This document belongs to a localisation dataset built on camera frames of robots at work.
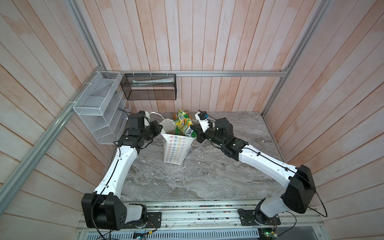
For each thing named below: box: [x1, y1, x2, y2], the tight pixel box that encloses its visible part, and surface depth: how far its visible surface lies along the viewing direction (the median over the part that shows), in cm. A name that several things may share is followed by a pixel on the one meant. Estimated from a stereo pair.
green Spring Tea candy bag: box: [173, 109, 198, 138], surface depth 76 cm
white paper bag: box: [160, 118, 197, 165], surface depth 81 cm
